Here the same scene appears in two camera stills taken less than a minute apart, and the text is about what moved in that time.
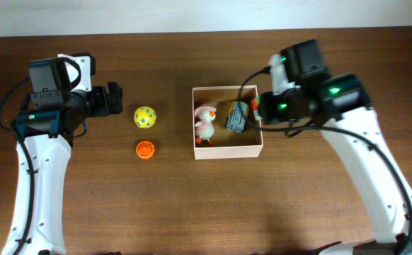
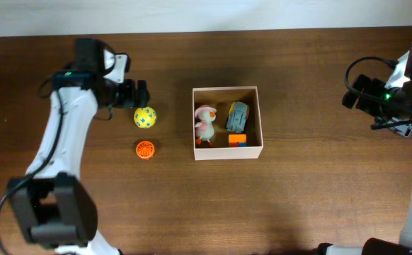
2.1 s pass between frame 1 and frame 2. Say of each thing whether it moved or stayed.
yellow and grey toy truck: stayed
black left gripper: moved
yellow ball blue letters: stayed
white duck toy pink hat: stayed
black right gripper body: moved
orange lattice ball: stayed
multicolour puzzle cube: moved
